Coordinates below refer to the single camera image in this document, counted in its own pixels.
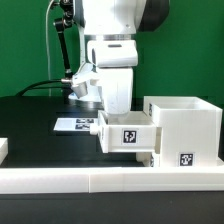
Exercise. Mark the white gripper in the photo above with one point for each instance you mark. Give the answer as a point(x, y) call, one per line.
point(116, 90)

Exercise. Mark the white drawer tray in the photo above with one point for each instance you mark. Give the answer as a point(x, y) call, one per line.
point(149, 159)
point(133, 133)

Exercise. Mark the white front drawer tray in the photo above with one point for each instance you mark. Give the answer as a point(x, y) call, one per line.
point(149, 159)

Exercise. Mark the white drawer cabinet box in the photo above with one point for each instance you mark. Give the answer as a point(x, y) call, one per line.
point(188, 130)

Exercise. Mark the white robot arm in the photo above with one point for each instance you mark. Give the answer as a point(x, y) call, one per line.
point(107, 30)

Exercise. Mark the white marker tag sheet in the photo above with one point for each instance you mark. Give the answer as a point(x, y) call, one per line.
point(74, 124)

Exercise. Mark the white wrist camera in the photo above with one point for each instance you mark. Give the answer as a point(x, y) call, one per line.
point(81, 86)

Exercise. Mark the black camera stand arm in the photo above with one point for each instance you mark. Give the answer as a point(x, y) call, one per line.
point(61, 24)

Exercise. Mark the white front barrier wall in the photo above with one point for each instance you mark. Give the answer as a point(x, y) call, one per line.
point(97, 180)

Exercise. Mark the white barrier wall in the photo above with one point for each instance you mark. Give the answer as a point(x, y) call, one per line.
point(3, 149)
point(97, 180)

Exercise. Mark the white left barrier wall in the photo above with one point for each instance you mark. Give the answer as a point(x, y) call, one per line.
point(3, 149)

